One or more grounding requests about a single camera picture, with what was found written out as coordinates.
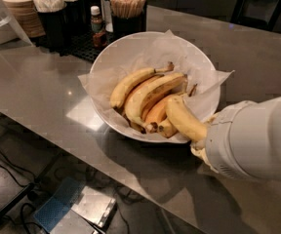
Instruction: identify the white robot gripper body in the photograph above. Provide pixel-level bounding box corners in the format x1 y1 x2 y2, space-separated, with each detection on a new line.
204 99 261 182

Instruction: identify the black perforated rubber mat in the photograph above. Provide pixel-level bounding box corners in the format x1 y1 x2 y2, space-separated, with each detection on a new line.
36 29 115 64

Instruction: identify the white round bowl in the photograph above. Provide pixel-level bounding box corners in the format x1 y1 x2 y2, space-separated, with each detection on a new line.
89 31 221 144

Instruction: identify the black cup with wrapped straws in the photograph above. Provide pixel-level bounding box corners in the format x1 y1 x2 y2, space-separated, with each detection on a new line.
33 0 66 50

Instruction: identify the white paper bowl liner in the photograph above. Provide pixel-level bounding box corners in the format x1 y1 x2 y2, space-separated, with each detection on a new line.
77 29 235 144

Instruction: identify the black back condiment cup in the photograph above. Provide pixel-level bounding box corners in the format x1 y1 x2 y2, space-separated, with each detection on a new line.
63 0 87 36

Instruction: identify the middle large yellow banana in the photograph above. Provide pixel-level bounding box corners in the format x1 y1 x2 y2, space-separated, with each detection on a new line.
125 72 187 133

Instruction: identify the small brown glass bottle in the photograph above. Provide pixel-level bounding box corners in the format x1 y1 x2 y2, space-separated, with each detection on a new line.
91 6 107 49

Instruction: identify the blue and silver floor box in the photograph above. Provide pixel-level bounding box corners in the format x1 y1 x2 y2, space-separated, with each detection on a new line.
34 177 116 234

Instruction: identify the stack of brown cup sleeves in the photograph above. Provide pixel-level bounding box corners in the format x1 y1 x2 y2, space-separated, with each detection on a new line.
4 1 45 38

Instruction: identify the black floor cable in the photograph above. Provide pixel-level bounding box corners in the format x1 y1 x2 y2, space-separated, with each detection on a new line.
0 134 37 188

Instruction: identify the dark background appliance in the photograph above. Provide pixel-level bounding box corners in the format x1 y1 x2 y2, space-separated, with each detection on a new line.
230 0 281 31

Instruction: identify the black cup of wooden stirrers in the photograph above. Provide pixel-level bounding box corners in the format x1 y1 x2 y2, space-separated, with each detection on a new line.
109 0 146 38

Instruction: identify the small front yellow banana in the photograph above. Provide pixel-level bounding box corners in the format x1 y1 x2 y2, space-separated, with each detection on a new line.
157 118 178 138

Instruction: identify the orange ripe banana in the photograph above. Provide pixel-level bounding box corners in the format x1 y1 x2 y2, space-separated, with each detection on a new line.
145 95 172 133

